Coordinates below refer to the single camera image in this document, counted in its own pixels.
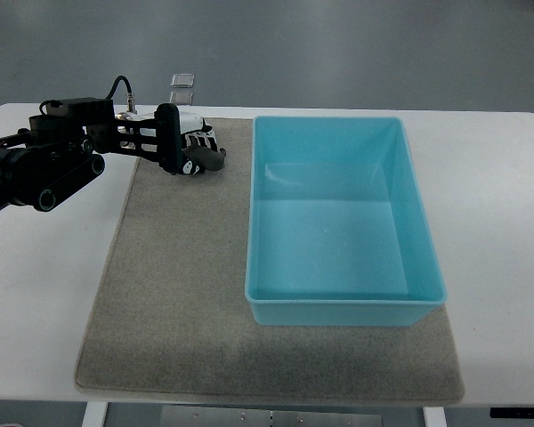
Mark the left white table leg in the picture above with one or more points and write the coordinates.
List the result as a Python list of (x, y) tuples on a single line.
[(95, 414)]

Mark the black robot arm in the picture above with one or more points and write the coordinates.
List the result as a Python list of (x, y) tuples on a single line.
[(63, 148)]

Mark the blue plastic box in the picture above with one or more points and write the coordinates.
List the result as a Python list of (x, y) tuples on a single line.
[(338, 234)]

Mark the grey felt mat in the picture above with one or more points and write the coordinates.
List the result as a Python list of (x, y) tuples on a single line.
[(171, 321)]

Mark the brown toy hippo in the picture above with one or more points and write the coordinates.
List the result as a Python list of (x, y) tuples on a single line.
[(202, 159)]

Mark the metal table base plate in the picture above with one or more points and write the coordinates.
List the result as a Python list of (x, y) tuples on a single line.
[(216, 416)]

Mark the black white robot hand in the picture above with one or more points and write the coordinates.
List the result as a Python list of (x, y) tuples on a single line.
[(162, 136)]

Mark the black table control panel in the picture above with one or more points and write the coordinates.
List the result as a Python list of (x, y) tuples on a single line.
[(512, 413)]

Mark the lower floor outlet plate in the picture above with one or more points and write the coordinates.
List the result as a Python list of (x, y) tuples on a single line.
[(181, 97)]

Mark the right white table leg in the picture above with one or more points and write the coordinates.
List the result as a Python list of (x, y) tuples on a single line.
[(434, 417)]

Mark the white table leg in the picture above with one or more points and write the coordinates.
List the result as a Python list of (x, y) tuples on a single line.
[(95, 414), (434, 417)]

